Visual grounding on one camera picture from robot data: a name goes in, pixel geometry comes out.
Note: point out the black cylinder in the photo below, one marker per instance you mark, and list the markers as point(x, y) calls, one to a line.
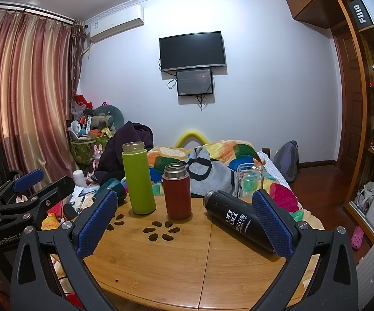
point(70, 212)

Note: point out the colourful printed blanket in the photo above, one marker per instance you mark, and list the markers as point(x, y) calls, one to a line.
point(226, 150)

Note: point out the pink bunny toy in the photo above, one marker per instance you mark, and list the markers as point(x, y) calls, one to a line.
point(98, 154)

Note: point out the curtain rod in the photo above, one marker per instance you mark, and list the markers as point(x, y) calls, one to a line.
point(31, 10)

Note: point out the red thermos cup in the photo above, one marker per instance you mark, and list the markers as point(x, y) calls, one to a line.
point(177, 197)

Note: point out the grey black-patterned cloth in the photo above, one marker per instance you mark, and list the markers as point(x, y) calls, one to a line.
point(214, 176)

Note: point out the white plastic bottle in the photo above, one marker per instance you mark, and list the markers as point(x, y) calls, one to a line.
point(80, 178)

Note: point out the black wall television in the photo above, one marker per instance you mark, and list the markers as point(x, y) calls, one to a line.
point(192, 50)

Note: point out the pink clog shoe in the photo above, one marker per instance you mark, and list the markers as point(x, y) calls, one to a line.
point(357, 238)

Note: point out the small black wall monitor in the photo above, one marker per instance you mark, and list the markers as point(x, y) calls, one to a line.
point(195, 82)

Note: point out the green bottle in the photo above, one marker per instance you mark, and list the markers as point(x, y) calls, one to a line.
point(139, 181)

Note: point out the grey plush toy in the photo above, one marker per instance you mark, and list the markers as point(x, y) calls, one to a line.
point(104, 114)

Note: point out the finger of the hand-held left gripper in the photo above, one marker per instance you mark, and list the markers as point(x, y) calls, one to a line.
point(57, 189)
point(28, 178)

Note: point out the yellow foam tube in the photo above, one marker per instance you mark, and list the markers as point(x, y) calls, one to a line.
point(190, 133)

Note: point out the grey handbag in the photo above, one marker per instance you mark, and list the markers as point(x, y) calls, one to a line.
point(367, 196)

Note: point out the wooden wardrobe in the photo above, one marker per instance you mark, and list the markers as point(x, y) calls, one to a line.
point(368, 155)

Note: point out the red bag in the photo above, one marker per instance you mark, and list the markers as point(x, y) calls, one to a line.
point(81, 101)

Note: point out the green storage basket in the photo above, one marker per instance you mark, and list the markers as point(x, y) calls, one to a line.
point(83, 150)

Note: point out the pink striped curtain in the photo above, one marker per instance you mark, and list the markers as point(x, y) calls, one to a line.
point(21, 94)

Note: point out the white air conditioner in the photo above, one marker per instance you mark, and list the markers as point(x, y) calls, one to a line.
point(115, 22)

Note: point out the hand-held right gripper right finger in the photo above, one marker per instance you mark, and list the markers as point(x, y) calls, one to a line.
point(273, 225)

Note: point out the dark teal cup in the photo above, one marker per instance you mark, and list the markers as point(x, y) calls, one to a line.
point(118, 188)

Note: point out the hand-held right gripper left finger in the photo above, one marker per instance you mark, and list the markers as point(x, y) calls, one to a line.
point(95, 225)

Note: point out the clear glass cup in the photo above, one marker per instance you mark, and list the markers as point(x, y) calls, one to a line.
point(247, 181)

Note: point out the grey backpack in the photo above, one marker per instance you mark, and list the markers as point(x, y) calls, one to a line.
point(287, 162)

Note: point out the black thermos cup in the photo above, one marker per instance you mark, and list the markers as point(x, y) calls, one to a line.
point(234, 218)

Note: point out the wooden door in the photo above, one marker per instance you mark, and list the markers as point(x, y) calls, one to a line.
point(349, 103)

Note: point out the dark purple garment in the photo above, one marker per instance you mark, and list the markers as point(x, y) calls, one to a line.
point(132, 136)

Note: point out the brown patterned curtain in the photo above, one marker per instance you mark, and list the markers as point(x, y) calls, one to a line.
point(78, 51)

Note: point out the orange snack packet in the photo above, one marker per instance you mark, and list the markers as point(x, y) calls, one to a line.
point(50, 223)

